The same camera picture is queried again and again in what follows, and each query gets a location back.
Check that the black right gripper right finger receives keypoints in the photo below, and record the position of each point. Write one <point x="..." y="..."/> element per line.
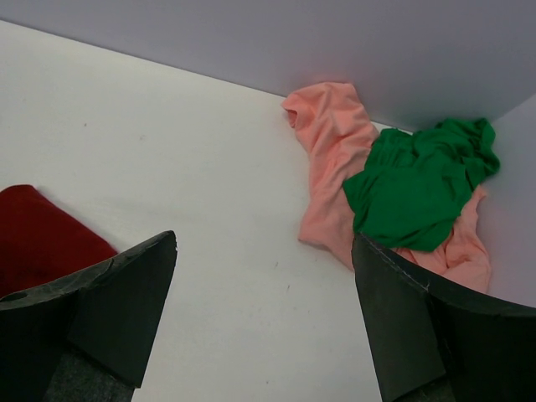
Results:
<point x="434" y="340"/>

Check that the green t-shirt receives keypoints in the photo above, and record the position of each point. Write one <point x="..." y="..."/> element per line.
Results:
<point x="413" y="187"/>

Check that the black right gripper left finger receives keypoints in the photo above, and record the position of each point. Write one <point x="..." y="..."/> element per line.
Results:
<point x="109" y="312"/>

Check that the red t-shirt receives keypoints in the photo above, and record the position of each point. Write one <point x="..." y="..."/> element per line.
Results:
<point x="41" y="242"/>

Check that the salmon pink t-shirt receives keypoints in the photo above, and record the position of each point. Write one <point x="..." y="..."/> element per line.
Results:
<point x="333" y="127"/>

